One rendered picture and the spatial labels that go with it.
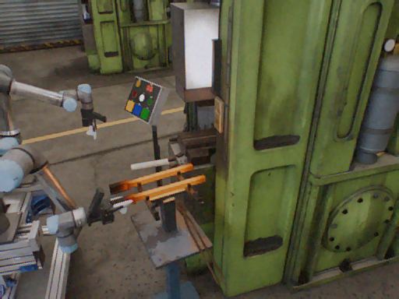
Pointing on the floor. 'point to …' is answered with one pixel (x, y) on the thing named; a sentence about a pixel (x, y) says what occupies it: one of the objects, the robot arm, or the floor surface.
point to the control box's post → (156, 151)
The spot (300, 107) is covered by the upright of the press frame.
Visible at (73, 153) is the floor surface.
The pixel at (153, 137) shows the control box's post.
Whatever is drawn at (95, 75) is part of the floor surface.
